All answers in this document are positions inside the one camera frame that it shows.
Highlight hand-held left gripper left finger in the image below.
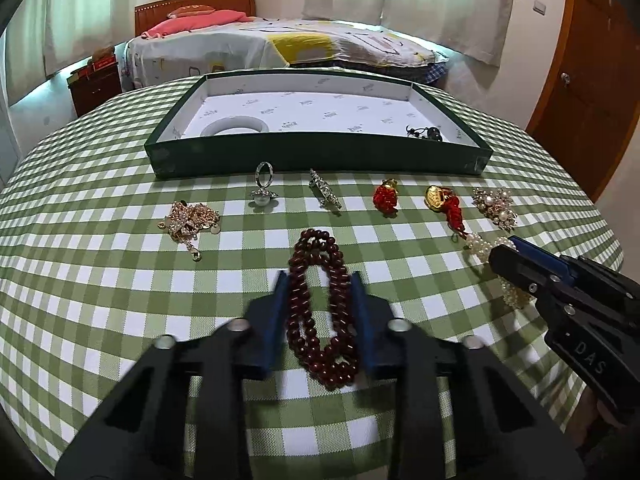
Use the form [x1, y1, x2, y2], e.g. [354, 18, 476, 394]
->
[54, 270, 293, 480]

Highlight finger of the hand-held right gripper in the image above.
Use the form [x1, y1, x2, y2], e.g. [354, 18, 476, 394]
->
[509, 236, 640, 312]
[488, 244, 640, 426]

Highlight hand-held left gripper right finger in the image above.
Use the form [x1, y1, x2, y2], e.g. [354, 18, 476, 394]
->
[350, 271, 587, 480]

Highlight white pearl bracelet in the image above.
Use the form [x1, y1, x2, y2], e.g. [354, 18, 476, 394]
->
[465, 232, 538, 309]

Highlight dark red bead necklace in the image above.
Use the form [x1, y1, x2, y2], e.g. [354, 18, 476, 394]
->
[286, 228, 360, 392]

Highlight gold and red pendant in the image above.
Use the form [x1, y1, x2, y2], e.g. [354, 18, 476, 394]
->
[425, 185, 468, 241]

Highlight silver ring with pearl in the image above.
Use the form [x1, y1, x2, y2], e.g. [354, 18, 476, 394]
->
[250, 161, 281, 213]

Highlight rhinestone bar hair clip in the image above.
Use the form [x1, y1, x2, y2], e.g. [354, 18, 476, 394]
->
[307, 169, 343, 212]

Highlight green box with white lining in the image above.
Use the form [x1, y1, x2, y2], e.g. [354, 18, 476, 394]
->
[144, 71, 493, 180]

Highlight person's right forearm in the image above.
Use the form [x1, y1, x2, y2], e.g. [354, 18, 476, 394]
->
[582, 385, 640, 480]

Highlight small black jewelry piece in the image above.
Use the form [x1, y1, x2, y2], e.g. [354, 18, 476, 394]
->
[406, 125, 443, 143]

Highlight gold and pearl brooch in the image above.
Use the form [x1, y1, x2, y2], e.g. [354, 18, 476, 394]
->
[472, 187, 518, 232]

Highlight red coral brooch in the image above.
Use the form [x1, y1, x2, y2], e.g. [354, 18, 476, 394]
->
[372, 177, 401, 217]

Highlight green checked tablecloth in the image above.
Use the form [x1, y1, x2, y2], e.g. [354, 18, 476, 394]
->
[0, 76, 626, 480]

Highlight brown wooden door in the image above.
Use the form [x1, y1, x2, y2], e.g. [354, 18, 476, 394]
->
[525, 0, 640, 201]

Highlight white bangle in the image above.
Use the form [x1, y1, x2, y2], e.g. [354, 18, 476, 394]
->
[200, 114, 269, 137]

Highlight blue plaid bed sheet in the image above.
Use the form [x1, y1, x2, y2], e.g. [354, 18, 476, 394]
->
[290, 57, 448, 86]

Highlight bed with patterned cover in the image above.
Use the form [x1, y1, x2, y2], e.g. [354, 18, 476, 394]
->
[122, 17, 448, 93]

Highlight dark wooden nightstand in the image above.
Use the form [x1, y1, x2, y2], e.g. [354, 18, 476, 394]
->
[67, 62, 123, 117]

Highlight pink pillow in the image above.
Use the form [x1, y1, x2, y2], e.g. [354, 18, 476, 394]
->
[140, 9, 251, 40]

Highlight orange pillow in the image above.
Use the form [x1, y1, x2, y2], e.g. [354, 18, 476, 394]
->
[167, 4, 216, 18]

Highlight wooden headboard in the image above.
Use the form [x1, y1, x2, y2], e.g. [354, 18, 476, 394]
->
[134, 0, 258, 38]

